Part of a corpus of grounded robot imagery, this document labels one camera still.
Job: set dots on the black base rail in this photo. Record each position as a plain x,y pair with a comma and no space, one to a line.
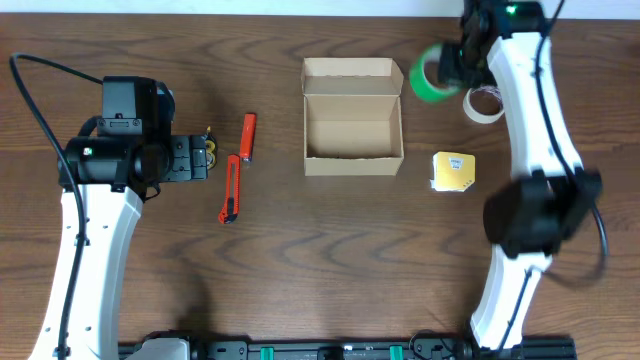
424,345

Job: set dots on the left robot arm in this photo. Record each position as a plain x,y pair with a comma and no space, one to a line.
109,167

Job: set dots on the green tape roll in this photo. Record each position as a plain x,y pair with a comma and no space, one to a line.
421,86

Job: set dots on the black gold correction tape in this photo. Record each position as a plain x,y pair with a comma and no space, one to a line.
211,149

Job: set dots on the orange utility knife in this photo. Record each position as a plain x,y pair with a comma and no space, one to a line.
230,209

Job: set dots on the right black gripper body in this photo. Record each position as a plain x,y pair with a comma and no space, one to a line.
448,67

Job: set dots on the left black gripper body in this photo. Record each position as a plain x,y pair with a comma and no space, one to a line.
200,157

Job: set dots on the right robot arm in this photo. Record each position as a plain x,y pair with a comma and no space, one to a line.
507,44

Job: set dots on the white tape roll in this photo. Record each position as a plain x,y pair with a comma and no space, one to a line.
473,114

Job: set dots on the open cardboard box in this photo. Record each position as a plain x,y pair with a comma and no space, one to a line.
352,116

